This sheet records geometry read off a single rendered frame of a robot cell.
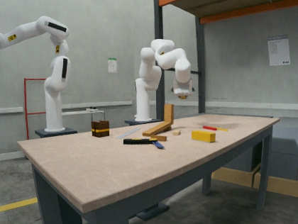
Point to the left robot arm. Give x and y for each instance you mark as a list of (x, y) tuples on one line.
[(166, 56)]

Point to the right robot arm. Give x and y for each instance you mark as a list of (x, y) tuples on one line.
[(57, 82)]

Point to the black sliding bevel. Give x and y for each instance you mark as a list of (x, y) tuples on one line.
[(142, 141)]

